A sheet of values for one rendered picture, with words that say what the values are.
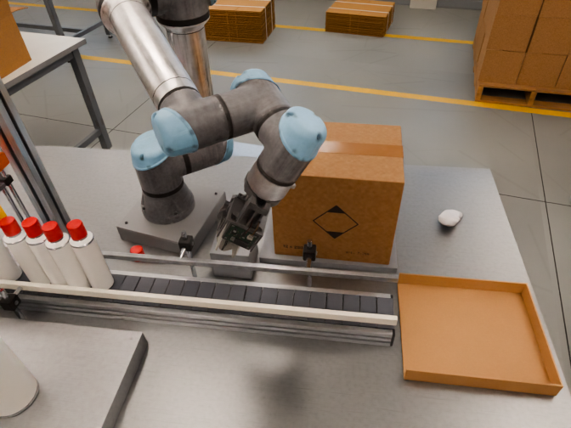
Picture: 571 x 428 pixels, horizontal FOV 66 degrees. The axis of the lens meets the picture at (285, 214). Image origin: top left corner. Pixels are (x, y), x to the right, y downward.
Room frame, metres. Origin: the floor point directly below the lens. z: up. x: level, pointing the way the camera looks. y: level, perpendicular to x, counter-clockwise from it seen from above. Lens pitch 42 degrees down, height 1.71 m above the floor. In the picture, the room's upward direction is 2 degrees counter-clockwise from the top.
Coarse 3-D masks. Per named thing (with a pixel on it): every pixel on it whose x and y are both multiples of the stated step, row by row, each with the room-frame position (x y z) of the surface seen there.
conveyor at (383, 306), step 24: (0, 288) 0.69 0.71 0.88; (120, 288) 0.68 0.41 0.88; (144, 288) 0.67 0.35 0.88; (168, 288) 0.67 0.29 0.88; (192, 288) 0.67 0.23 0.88; (216, 288) 0.66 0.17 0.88; (240, 288) 0.66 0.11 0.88; (264, 288) 0.66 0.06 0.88; (216, 312) 0.60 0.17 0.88; (240, 312) 0.60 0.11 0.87; (360, 312) 0.58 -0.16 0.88; (384, 312) 0.58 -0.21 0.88
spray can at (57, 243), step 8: (48, 224) 0.69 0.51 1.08; (56, 224) 0.69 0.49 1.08; (48, 232) 0.67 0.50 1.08; (56, 232) 0.68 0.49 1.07; (48, 240) 0.67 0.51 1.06; (56, 240) 0.67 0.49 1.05; (64, 240) 0.68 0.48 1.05; (48, 248) 0.66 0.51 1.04; (56, 248) 0.66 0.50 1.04; (64, 248) 0.67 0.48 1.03; (56, 256) 0.66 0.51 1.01; (64, 256) 0.66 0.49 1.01; (72, 256) 0.68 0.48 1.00; (56, 264) 0.67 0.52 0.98; (64, 264) 0.66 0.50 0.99; (72, 264) 0.67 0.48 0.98; (64, 272) 0.66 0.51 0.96; (72, 272) 0.66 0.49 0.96; (80, 272) 0.67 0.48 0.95; (72, 280) 0.66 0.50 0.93; (80, 280) 0.67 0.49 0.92
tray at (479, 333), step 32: (416, 288) 0.68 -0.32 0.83; (448, 288) 0.67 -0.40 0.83; (480, 288) 0.66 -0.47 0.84; (512, 288) 0.65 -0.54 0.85; (416, 320) 0.58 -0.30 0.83; (448, 320) 0.58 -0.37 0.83; (480, 320) 0.57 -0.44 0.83; (512, 320) 0.57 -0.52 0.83; (416, 352) 0.50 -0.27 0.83; (448, 352) 0.50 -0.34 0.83; (480, 352) 0.49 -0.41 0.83; (512, 352) 0.49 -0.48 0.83; (544, 352) 0.48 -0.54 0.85; (448, 384) 0.43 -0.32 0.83; (480, 384) 0.42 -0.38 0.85; (512, 384) 0.41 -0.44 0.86; (544, 384) 0.40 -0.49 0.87
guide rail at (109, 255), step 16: (112, 256) 0.71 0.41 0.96; (128, 256) 0.70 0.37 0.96; (144, 256) 0.70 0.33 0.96; (160, 256) 0.70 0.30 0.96; (176, 256) 0.70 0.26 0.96; (272, 272) 0.65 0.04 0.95; (288, 272) 0.64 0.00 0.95; (304, 272) 0.64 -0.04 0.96; (320, 272) 0.63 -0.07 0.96; (336, 272) 0.63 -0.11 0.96; (352, 272) 0.63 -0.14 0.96
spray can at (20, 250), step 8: (8, 216) 0.72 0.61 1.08; (0, 224) 0.70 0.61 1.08; (8, 224) 0.70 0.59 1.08; (16, 224) 0.71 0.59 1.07; (8, 232) 0.69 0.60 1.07; (16, 232) 0.70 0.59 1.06; (24, 232) 0.71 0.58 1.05; (8, 240) 0.69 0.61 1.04; (16, 240) 0.69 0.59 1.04; (24, 240) 0.70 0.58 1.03; (8, 248) 0.69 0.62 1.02; (16, 248) 0.68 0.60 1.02; (24, 248) 0.69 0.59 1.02; (16, 256) 0.68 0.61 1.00; (24, 256) 0.69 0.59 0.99; (32, 256) 0.69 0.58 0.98; (24, 264) 0.68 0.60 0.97; (32, 264) 0.69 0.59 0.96; (24, 272) 0.69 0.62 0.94; (32, 272) 0.68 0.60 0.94; (40, 272) 0.69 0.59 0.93; (32, 280) 0.68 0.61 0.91; (40, 280) 0.69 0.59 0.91; (48, 280) 0.70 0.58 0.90
